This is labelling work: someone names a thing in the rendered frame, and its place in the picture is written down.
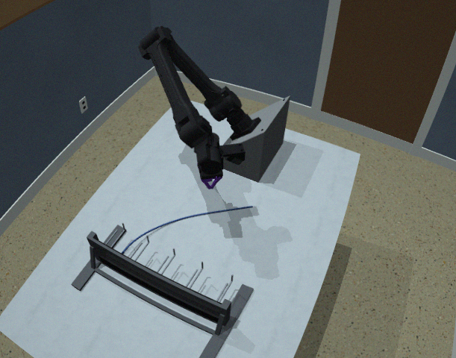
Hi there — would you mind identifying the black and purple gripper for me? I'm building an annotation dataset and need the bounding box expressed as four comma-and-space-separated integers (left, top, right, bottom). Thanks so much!
197, 163, 223, 189

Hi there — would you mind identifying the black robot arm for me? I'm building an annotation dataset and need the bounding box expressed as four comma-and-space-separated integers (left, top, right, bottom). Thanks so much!
138, 26, 261, 175

